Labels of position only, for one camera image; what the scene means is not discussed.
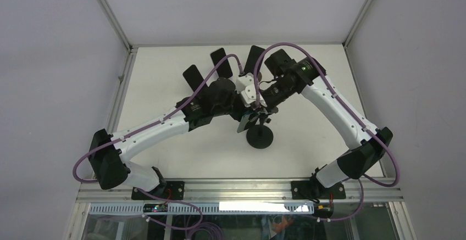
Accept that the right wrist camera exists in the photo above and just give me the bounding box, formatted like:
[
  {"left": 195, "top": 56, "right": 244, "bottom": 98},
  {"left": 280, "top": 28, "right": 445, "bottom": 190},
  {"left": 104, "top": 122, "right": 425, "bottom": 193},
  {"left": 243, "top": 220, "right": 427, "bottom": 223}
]
[{"left": 240, "top": 84, "right": 268, "bottom": 108}]

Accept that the black phone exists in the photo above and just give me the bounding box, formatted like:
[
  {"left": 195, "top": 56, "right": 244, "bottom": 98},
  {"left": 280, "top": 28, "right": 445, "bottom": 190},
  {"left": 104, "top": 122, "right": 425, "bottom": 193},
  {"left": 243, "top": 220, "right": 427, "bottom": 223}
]
[
  {"left": 182, "top": 64, "right": 204, "bottom": 92},
  {"left": 243, "top": 45, "right": 265, "bottom": 74},
  {"left": 210, "top": 47, "right": 234, "bottom": 80},
  {"left": 237, "top": 111, "right": 258, "bottom": 133}
]

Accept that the black tall clamp stand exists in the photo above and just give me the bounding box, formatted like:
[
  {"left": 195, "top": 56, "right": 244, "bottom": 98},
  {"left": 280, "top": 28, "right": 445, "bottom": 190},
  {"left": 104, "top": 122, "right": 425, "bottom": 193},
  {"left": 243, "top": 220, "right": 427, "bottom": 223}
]
[{"left": 246, "top": 109, "right": 274, "bottom": 149}]

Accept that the aluminium frame rail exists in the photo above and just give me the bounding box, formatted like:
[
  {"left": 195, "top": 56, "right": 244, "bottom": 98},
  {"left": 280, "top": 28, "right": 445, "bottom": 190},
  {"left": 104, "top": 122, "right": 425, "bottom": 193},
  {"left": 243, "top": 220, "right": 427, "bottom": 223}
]
[{"left": 76, "top": 178, "right": 404, "bottom": 203}]

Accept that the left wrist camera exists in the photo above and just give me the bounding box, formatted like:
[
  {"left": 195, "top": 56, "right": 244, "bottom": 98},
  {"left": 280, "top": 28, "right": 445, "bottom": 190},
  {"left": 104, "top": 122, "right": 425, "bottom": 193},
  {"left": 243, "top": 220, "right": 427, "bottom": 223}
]
[{"left": 234, "top": 73, "right": 254, "bottom": 93}]

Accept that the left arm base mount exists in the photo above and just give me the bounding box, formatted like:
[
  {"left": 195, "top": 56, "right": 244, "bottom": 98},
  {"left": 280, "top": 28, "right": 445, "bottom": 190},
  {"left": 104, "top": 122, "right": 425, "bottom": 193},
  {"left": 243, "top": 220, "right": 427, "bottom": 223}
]
[{"left": 131, "top": 181, "right": 185, "bottom": 200}]

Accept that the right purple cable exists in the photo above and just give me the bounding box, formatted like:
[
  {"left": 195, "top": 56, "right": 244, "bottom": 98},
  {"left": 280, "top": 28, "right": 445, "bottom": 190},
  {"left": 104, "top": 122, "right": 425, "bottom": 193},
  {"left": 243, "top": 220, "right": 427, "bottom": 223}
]
[{"left": 253, "top": 42, "right": 401, "bottom": 222}]

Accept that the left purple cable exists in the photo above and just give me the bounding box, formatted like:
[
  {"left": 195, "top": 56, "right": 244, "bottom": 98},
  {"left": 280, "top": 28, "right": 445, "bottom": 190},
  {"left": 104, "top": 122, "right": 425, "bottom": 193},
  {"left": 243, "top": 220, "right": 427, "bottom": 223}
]
[{"left": 72, "top": 53, "right": 245, "bottom": 240}]

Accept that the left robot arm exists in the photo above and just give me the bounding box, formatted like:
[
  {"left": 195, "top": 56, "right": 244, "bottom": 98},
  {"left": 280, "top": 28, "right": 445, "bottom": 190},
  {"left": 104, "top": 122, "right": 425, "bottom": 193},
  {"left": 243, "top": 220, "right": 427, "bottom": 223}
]
[{"left": 88, "top": 74, "right": 256, "bottom": 199}]

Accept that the purple cable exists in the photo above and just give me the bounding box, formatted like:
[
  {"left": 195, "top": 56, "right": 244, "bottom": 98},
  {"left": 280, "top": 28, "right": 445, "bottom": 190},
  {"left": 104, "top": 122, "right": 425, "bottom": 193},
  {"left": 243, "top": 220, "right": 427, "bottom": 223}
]
[
  {"left": 72, "top": 53, "right": 245, "bottom": 240},
  {"left": 253, "top": 42, "right": 401, "bottom": 222}
]

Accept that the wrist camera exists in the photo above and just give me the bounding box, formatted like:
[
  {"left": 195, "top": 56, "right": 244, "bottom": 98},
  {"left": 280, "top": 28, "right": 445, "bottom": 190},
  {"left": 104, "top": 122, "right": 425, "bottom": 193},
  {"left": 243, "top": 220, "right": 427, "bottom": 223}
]
[
  {"left": 240, "top": 84, "right": 268, "bottom": 108},
  {"left": 234, "top": 73, "right": 254, "bottom": 93}
]

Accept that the white slotted cable duct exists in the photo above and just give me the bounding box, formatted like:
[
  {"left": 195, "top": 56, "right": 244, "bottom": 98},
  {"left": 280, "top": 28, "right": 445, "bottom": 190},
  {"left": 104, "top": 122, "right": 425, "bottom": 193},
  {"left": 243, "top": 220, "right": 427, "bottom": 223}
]
[{"left": 89, "top": 202, "right": 314, "bottom": 216}]

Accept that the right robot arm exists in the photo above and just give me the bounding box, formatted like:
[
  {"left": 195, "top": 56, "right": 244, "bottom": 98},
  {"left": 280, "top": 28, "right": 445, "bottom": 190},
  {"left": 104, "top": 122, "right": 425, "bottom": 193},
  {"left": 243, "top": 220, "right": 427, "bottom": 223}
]
[{"left": 261, "top": 49, "right": 393, "bottom": 199}]

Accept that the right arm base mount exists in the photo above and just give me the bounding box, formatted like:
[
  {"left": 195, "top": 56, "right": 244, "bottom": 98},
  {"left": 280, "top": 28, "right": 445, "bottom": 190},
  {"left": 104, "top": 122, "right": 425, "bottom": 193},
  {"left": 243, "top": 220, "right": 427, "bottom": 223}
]
[{"left": 290, "top": 180, "right": 346, "bottom": 200}]

